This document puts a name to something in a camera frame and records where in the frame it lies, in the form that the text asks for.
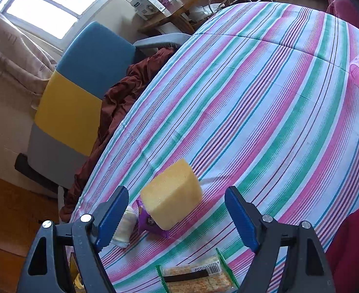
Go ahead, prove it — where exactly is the white product box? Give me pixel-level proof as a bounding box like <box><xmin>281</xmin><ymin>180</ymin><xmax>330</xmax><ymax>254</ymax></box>
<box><xmin>130</xmin><ymin>0</ymin><xmax>166</xmax><ymax>21</ymax></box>

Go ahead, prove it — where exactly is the rolled white sock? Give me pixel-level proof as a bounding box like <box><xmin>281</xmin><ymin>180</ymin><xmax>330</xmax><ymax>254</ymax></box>
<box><xmin>112</xmin><ymin>206</ymin><xmax>138</xmax><ymax>248</ymax></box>

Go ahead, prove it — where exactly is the seaweed cracker packet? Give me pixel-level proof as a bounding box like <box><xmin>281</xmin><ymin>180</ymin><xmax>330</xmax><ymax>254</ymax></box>
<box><xmin>156</xmin><ymin>248</ymin><xmax>240</xmax><ymax>292</ymax></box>

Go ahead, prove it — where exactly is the wooden desk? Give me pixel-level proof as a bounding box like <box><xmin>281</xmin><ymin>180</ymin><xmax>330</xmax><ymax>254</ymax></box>
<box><xmin>138</xmin><ymin>0</ymin><xmax>201</xmax><ymax>35</ymax></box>

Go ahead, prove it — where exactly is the gold metal tin box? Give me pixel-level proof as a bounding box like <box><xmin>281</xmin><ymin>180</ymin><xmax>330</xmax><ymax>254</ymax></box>
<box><xmin>66</xmin><ymin>246</ymin><xmax>86</xmax><ymax>292</ymax></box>

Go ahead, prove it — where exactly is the pink curtain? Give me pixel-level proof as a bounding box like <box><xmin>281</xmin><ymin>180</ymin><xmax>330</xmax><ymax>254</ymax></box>
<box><xmin>0</xmin><ymin>13</ymin><xmax>57</xmax><ymax>98</ymax></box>

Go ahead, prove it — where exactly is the red garment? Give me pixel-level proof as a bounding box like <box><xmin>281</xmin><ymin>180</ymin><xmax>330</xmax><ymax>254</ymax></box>
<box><xmin>326</xmin><ymin>209</ymin><xmax>359</xmax><ymax>292</ymax></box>

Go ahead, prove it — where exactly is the purple snack packet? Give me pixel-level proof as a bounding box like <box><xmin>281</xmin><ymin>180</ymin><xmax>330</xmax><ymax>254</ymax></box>
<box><xmin>136</xmin><ymin>199</ymin><xmax>169</xmax><ymax>239</ymax></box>

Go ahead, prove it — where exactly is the yellow sponge block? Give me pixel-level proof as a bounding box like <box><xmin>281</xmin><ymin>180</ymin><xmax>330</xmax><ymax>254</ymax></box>
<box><xmin>140</xmin><ymin>159</ymin><xmax>203</xmax><ymax>231</ymax></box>

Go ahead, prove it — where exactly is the striped bed sheet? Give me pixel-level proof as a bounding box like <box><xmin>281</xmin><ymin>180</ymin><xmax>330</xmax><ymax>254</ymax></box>
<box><xmin>72</xmin><ymin>2</ymin><xmax>359</xmax><ymax>292</ymax></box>

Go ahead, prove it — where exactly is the grey yellow blue headboard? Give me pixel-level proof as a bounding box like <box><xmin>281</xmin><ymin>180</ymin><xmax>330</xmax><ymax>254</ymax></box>
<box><xmin>27</xmin><ymin>22</ymin><xmax>138</xmax><ymax>188</ymax></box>

